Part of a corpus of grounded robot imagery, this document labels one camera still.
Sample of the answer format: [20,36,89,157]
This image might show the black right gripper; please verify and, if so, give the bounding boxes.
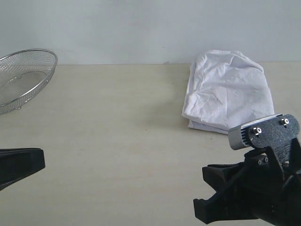
[193,138,301,226]

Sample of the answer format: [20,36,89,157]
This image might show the white t-shirt red print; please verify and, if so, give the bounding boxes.
[182,50,275,134]

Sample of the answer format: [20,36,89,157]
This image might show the metal mesh basket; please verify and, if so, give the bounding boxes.
[0,48,58,114]

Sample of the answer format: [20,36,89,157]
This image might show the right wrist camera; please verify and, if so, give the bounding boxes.
[228,114,300,150]

